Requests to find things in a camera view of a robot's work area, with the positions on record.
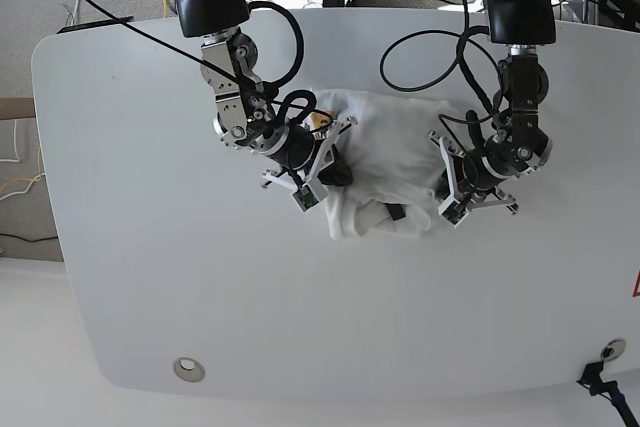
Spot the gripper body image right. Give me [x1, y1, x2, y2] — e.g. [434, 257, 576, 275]
[430, 131, 519, 215]

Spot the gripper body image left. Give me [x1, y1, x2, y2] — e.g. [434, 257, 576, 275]
[260, 118, 355, 196]

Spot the white printed T-shirt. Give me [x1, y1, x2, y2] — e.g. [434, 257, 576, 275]
[315, 89, 460, 240]

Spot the right metal table grommet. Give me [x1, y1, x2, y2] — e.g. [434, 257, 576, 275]
[600, 338, 627, 362]

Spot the metal table grommet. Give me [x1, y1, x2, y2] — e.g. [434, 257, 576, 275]
[172, 357, 206, 383]
[600, 338, 627, 362]

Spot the left metal table grommet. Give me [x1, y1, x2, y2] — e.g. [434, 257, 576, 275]
[172, 357, 206, 383]

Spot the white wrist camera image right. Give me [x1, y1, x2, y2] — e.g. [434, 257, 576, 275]
[438, 198, 470, 228]

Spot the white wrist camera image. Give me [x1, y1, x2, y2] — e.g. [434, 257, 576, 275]
[292, 182, 328, 212]
[438, 198, 470, 228]

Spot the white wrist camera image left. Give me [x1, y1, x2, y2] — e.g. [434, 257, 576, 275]
[292, 182, 328, 212]

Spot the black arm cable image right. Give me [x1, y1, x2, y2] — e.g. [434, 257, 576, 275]
[379, 0, 506, 128]

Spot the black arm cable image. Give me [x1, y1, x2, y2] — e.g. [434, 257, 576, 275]
[34, 0, 336, 128]
[379, 0, 506, 128]

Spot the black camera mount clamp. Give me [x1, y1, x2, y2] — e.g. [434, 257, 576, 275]
[577, 361, 639, 427]

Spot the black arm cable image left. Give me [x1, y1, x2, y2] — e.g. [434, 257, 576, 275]
[34, 0, 336, 128]

